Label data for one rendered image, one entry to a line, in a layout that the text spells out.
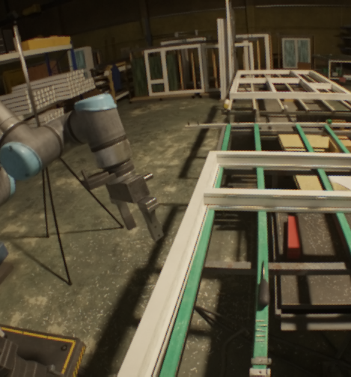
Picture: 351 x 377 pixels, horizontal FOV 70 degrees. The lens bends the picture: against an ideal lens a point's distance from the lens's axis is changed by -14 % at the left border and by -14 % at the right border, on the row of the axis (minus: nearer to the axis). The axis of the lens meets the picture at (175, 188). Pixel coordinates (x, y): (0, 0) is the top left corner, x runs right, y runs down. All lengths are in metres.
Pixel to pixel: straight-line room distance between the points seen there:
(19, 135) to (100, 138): 0.18
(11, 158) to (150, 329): 0.51
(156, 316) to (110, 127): 0.48
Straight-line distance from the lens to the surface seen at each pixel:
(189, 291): 0.89
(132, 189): 0.63
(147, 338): 0.72
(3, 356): 0.46
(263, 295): 0.82
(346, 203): 1.27
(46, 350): 1.61
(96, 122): 0.63
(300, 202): 1.22
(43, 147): 0.63
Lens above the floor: 1.54
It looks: 29 degrees down
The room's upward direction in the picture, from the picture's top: 8 degrees counter-clockwise
